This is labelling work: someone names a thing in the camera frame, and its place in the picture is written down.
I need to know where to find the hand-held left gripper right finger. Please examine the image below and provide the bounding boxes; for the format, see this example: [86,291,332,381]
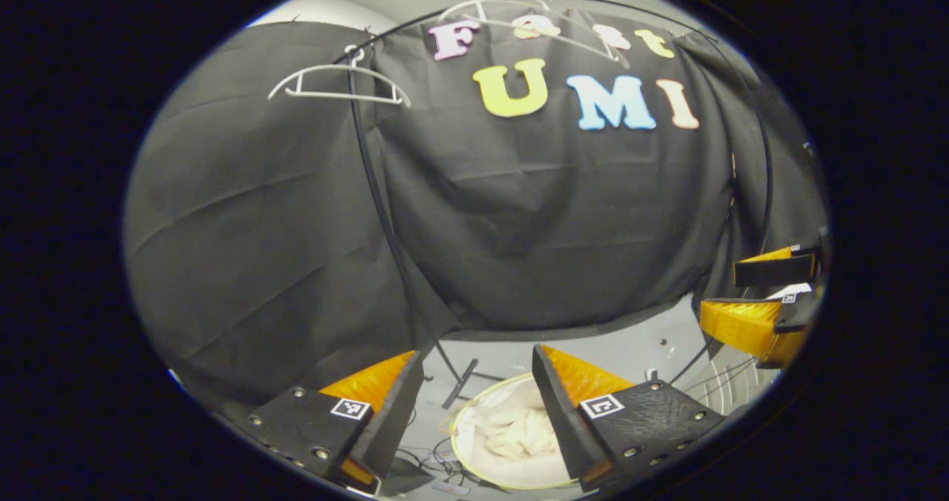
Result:
[532,344,726,491]

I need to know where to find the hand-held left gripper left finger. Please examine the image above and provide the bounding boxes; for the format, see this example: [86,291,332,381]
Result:
[248,349,425,491]

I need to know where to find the cream long-sleeved shirt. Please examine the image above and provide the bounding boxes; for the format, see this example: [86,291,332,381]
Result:
[474,405,561,463]

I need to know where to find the white mesh laundry hamper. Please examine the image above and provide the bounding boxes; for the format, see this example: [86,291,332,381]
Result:
[450,373,586,489]

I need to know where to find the black metal clothes rack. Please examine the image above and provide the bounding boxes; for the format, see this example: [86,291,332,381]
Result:
[334,0,776,411]

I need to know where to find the black backdrop cloth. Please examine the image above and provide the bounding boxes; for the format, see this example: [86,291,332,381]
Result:
[122,4,827,413]

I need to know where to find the black floor cable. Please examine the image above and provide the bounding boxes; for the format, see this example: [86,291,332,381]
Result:
[397,438,490,491]

